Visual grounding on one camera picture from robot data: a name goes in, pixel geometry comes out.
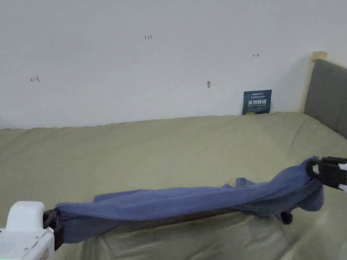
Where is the dark blue card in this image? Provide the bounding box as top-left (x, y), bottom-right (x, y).
top-left (239, 88), bottom-right (275, 117)

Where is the bed with pale green sheet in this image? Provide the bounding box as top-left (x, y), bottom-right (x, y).
top-left (0, 85), bottom-right (347, 260)

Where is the grey padded headboard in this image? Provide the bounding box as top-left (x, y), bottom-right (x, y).
top-left (292, 48), bottom-right (347, 147)

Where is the dark blue shirt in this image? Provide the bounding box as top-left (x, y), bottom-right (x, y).
top-left (51, 156), bottom-right (328, 253)

